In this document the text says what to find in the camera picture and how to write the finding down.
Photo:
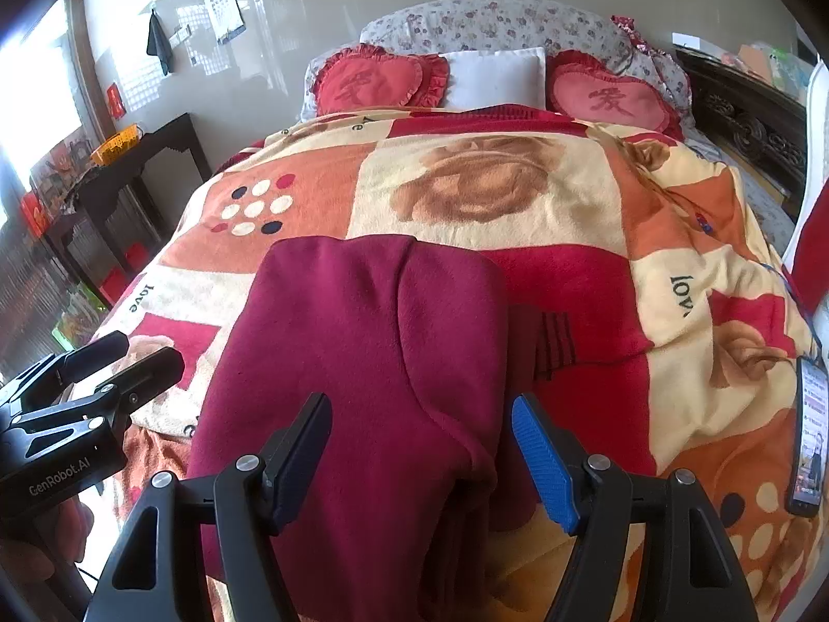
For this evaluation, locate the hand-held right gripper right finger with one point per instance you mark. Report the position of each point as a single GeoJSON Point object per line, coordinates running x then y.
{"type": "Point", "coordinates": [544, 460]}

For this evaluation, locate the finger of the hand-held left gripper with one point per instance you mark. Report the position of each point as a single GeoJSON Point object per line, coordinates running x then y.
{"type": "Point", "coordinates": [90, 356]}
{"type": "Point", "coordinates": [142, 376]}

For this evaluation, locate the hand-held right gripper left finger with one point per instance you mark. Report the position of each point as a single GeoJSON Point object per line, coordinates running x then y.
{"type": "Point", "coordinates": [304, 453]}

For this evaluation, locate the maroon fleece garment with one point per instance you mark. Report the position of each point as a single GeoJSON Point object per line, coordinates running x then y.
{"type": "Point", "coordinates": [362, 350]}

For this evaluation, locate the person's left hand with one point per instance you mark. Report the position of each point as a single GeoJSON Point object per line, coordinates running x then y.
{"type": "Point", "coordinates": [32, 557]}

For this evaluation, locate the green packaging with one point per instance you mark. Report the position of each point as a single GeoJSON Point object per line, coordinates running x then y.
{"type": "Point", "coordinates": [78, 317]}

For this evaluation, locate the red paper bag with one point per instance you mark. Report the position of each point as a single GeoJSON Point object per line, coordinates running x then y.
{"type": "Point", "coordinates": [111, 286]}

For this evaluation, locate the red box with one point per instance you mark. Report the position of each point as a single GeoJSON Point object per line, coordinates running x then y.
{"type": "Point", "coordinates": [33, 214]}

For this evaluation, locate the orange gift boxes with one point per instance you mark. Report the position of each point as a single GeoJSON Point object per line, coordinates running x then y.
{"type": "Point", "coordinates": [61, 165]}

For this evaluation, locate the yellow plastic basket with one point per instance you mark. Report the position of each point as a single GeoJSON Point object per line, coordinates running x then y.
{"type": "Point", "coordinates": [114, 146]}

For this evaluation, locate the dark wooden table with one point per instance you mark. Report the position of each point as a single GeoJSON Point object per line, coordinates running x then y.
{"type": "Point", "coordinates": [155, 142]}

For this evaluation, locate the black smartphone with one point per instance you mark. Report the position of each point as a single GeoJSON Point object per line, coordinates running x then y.
{"type": "Point", "coordinates": [807, 440]}

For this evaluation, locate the printed fleece blanket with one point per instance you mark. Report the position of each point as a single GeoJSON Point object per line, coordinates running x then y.
{"type": "Point", "coordinates": [518, 194]}

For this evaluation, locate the dark hanging cloth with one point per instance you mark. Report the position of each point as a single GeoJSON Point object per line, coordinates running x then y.
{"type": "Point", "coordinates": [159, 42]}

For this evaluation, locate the red cloth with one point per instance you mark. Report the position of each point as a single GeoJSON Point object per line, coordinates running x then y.
{"type": "Point", "coordinates": [816, 252]}

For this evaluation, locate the red heart-shaped pillow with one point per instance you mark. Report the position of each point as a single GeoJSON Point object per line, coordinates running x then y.
{"type": "Point", "coordinates": [369, 84]}
{"type": "Point", "coordinates": [609, 100]}

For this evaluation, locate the white pillow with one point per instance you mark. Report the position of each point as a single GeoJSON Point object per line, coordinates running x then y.
{"type": "Point", "coordinates": [492, 78]}

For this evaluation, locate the dark carved wooden furniture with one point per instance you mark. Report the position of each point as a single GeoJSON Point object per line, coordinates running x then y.
{"type": "Point", "coordinates": [751, 123]}

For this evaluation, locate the red sequined cushion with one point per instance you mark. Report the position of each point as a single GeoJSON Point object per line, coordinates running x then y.
{"type": "Point", "coordinates": [631, 32]}

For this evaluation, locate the floral quilt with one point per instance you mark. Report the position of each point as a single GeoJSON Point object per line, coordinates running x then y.
{"type": "Point", "coordinates": [492, 23]}

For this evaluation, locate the pastel boxes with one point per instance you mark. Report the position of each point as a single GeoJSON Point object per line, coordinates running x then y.
{"type": "Point", "coordinates": [774, 61]}

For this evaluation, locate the red wall decoration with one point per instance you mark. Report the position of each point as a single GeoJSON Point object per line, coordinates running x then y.
{"type": "Point", "coordinates": [116, 100]}

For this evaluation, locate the eye chart wall poster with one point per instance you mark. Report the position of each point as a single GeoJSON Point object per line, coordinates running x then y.
{"type": "Point", "coordinates": [224, 0]}

